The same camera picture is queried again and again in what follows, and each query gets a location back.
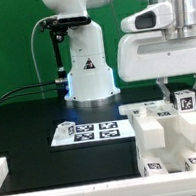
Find white long side rail back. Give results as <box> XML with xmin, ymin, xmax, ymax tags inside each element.
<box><xmin>178</xmin><ymin>112</ymin><xmax>196</xmax><ymax>143</ymax></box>

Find black base cables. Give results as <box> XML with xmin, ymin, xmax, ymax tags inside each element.
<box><xmin>0</xmin><ymin>77</ymin><xmax>70</xmax><ymax>111</ymax></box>

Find white left fence block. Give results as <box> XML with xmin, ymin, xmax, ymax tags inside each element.
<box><xmin>0</xmin><ymin>157</ymin><xmax>9</xmax><ymax>188</ymax></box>

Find grey camera cable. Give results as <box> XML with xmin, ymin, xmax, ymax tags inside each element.
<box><xmin>26</xmin><ymin>15</ymin><xmax>66</xmax><ymax>100</ymax></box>

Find white long side rail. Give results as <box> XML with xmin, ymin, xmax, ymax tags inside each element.
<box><xmin>178</xmin><ymin>112</ymin><xmax>196</xmax><ymax>143</ymax></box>
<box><xmin>130</xmin><ymin>108</ymin><xmax>165</xmax><ymax>151</ymax></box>

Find black camera on stand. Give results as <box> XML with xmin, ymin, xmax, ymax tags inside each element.
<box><xmin>39</xmin><ymin>15</ymin><xmax>91</xmax><ymax>79</ymax></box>

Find white chair seat block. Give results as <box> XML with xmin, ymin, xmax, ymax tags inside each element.
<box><xmin>135</xmin><ymin>110</ymin><xmax>196</xmax><ymax>174</ymax></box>

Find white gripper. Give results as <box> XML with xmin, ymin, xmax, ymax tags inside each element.
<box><xmin>117</xmin><ymin>30</ymin><xmax>196</xmax><ymax>102</ymax></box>

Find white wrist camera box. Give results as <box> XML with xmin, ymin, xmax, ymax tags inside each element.
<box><xmin>121</xmin><ymin>1</ymin><xmax>174</xmax><ymax>33</ymax></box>

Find white long side rail front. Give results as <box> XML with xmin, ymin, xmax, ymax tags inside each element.
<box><xmin>130</xmin><ymin>108</ymin><xmax>165</xmax><ymax>151</ymax></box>

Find white flat back panel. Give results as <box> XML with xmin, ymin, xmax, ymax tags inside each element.
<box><xmin>51</xmin><ymin>119</ymin><xmax>134</xmax><ymax>147</ymax></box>

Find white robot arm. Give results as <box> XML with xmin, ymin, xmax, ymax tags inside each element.
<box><xmin>42</xmin><ymin>0</ymin><xmax>196</xmax><ymax>107</ymax></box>

